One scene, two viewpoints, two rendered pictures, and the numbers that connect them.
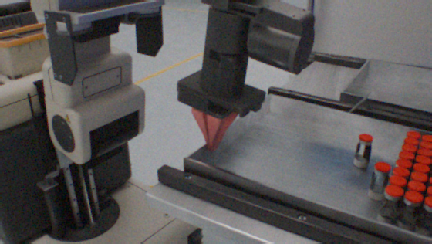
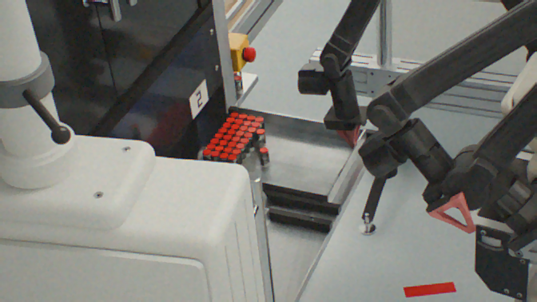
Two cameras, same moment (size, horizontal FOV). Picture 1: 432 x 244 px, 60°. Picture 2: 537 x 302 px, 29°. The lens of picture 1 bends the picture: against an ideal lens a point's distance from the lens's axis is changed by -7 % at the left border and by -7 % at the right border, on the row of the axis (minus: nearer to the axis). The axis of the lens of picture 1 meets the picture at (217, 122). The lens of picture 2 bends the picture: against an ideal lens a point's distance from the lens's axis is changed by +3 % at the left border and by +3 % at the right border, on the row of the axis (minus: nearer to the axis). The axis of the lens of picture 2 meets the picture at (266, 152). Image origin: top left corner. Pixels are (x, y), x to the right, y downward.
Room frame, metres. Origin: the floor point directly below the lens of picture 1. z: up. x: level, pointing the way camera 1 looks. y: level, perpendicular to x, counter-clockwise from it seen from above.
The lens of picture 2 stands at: (2.35, -0.36, 2.36)
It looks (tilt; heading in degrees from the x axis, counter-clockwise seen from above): 37 degrees down; 175
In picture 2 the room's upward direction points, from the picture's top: 6 degrees counter-clockwise
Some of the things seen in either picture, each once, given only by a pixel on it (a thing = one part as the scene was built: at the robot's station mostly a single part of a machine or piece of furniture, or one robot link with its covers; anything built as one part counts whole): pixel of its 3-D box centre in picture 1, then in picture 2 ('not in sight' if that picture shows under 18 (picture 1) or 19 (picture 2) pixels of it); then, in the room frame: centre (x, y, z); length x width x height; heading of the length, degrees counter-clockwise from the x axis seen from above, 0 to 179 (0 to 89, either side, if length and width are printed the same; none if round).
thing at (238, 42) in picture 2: not in sight; (232, 52); (0.13, -0.23, 1.00); 0.08 x 0.07 x 0.07; 58
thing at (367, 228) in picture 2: not in sight; (386, 176); (-0.38, 0.29, 0.07); 0.50 x 0.08 x 0.14; 148
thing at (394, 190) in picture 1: (401, 173); (247, 145); (0.42, -0.24, 0.90); 0.18 x 0.02 x 0.05; 148
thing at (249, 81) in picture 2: not in sight; (225, 86); (0.10, -0.26, 0.87); 0.14 x 0.13 x 0.02; 58
